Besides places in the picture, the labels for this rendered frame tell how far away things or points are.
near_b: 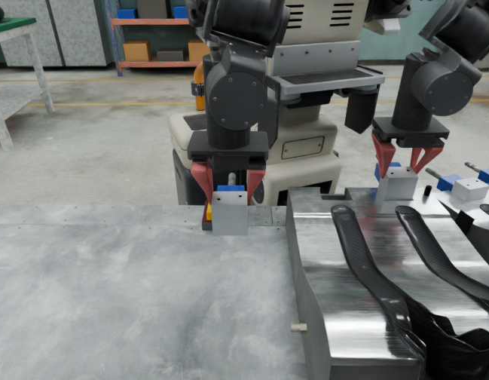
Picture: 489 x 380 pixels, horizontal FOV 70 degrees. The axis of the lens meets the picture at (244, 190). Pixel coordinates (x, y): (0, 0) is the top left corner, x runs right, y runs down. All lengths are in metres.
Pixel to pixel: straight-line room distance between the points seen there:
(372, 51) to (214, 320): 5.92
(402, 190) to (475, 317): 0.29
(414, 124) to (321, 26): 0.36
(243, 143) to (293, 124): 0.50
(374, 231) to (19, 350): 0.53
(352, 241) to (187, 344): 0.28
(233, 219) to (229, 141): 0.12
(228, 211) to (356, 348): 0.23
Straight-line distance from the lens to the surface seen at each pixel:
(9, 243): 0.79
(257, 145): 0.45
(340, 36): 0.90
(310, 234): 0.55
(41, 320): 0.61
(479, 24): 0.59
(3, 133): 3.45
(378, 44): 6.29
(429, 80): 0.52
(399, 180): 0.65
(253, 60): 0.34
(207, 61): 0.41
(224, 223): 0.50
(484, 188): 0.81
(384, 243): 0.57
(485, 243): 0.73
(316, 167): 0.94
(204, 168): 0.45
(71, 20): 5.93
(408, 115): 0.60
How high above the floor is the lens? 1.22
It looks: 31 degrees down
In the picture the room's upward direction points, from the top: straight up
